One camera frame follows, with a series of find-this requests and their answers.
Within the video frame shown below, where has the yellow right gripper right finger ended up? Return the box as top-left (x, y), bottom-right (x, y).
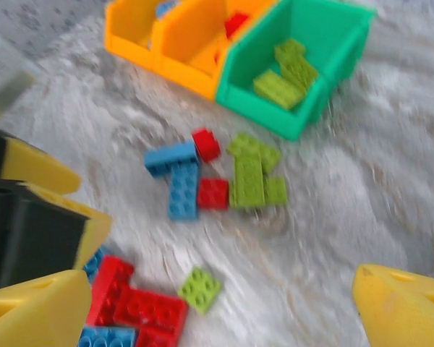
top-left (351, 263), bottom-right (434, 347)

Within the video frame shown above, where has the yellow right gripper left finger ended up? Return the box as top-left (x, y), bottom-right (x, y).
top-left (0, 269), bottom-right (93, 347)

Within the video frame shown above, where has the blue two-by-four lego brick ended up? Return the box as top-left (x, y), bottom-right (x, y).
top-left (143, 141), bottom-right (199, 179)
top-left (77, 325), bottom-right (137, 347)
top-left (167, 162), bottom-right (200, 222)

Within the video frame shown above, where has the blue two-by-two lego brick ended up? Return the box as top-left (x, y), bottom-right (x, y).
top-left (82, 244), bottom-right (108, 286)

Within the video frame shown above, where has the red two-by-four lego brick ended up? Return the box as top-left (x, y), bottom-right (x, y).
top-left (111, 287), bottom-right (189, 335)
top-left (86, 254), bottom-right (135, 326)

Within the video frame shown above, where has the green two-by-two lego brick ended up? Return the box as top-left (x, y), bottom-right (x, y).
top-left (263, 176), bottom-right (289, 206)
top-left (177, 266), bottom-right (222, 315)

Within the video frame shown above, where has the yellow plastic storage bin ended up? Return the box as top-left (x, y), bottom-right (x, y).
top-left (104, 0), bottom-right (184, 72)
top-left (150, 0), bottom-right (280, 103)

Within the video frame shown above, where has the red two-by-two lego brick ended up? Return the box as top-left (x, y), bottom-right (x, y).
top-left (196, 177), bottom-right (230, 211)
top-left (190, 127), bottom-right (222, 164)

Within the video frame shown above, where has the green two-by-four lego brick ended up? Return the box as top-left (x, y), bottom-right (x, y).
top-left (273, 38), bottom-right (319, 93)
top-left (228, 153), bottom-right (267, 210)
top-left (252, 69), bottom-right (307, 111)

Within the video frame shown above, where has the green plastic storage bin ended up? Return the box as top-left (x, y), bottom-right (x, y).
top-left (216, 0), bottom-right (379, 142)

